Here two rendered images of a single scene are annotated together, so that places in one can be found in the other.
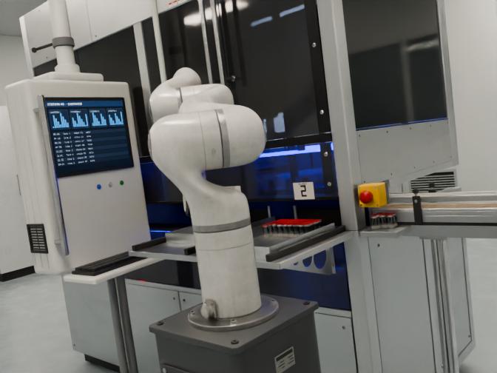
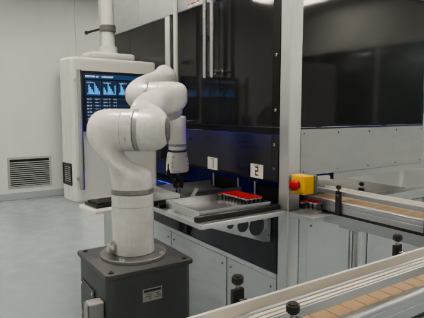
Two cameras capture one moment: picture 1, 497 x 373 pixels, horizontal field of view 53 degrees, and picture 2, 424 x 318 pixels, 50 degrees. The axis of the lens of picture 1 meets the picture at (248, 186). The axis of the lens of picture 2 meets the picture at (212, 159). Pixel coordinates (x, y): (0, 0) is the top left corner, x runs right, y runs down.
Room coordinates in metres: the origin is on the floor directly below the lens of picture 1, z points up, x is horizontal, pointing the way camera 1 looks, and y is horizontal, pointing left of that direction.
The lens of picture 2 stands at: (-0.17, -0.47, 1.28)
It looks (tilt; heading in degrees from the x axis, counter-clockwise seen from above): 6 degrees down; 14
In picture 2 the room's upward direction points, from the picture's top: straight up
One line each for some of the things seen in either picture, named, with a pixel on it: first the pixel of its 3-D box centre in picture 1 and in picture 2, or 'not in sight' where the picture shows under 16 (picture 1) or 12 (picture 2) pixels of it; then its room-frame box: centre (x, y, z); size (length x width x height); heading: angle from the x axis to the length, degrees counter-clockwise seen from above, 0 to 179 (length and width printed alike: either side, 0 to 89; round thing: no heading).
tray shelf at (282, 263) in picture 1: (242, 241); (204, 202); (1.73, 0.04, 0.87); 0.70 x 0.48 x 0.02; 48
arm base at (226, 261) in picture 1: (228, 270); (132, 223); (1.01, 0.06, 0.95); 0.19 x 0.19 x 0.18
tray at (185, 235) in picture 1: (221, 229); (197, 189); (1.90, 0.12, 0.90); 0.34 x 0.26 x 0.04; 138
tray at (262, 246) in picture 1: (271, 237); (217, 204); (1.58, -0.05, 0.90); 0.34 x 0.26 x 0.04; 137
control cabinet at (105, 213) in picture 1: (82, 168); (110, 125); (2.12, 0.69, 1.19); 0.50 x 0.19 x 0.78; 143
